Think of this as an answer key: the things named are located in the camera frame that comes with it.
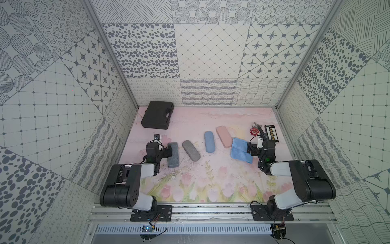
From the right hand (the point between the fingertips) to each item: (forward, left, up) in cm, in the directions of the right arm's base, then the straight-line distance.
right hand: (256, 144), depth 96 cm
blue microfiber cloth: (-3, +11, -2) cm, 12 cm away
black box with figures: (+11, -14, -2) cm, 17 cm away
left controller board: (-45, +61, -4) cm, 76 cm away
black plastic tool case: (+24, +69, +2) cm, 73 cm away
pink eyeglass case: (+8, +20, -3) cm, 21 cm away
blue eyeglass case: (+3, +30, -2) cm, 30 cm away
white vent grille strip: (-45, +42, -3) cm, 62 cm away
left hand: (-3, +57, +2) cm, 58 cm away
